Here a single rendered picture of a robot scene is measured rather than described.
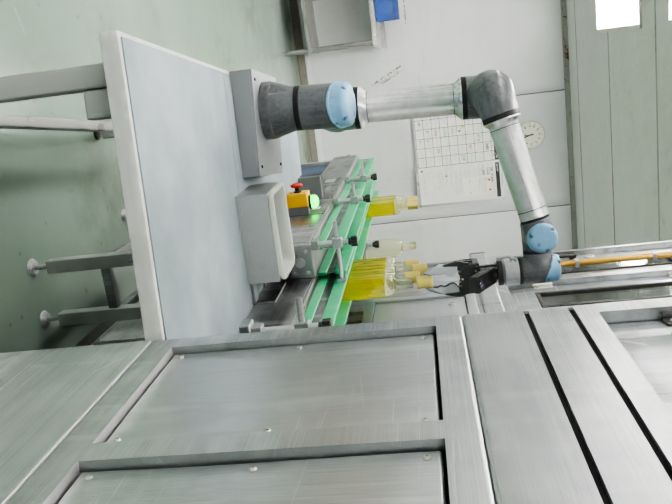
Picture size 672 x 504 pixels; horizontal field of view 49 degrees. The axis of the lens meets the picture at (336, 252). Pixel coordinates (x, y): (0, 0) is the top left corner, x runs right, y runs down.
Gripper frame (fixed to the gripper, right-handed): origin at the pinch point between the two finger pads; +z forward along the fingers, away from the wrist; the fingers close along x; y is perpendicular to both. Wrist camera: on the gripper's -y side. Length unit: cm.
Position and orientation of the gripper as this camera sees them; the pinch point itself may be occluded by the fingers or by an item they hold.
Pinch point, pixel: (429, 281)
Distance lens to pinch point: 206.0
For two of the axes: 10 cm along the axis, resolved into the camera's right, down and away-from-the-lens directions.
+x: -1.3, -9.6, -2.3
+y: 1.0, -2.4, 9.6
